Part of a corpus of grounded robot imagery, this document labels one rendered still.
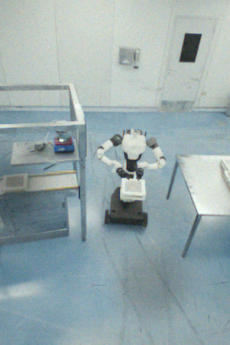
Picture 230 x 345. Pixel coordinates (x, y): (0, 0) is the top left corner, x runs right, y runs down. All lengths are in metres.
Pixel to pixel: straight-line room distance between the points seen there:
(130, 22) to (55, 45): 1.64
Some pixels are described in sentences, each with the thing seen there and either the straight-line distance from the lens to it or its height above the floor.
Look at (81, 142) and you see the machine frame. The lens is 2.33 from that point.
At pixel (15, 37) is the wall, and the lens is 6.14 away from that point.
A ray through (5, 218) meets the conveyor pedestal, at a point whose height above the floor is 0.49.
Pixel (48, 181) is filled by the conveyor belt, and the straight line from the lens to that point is 2.88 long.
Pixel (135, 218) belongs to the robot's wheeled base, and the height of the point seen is 0.19.
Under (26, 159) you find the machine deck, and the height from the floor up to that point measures 1.30.
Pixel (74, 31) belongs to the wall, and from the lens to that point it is 5.99.
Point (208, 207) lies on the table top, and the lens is 2.88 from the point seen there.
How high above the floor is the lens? 2.70
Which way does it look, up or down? 38 degrees down
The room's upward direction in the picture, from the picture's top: 5 degrees clockwise
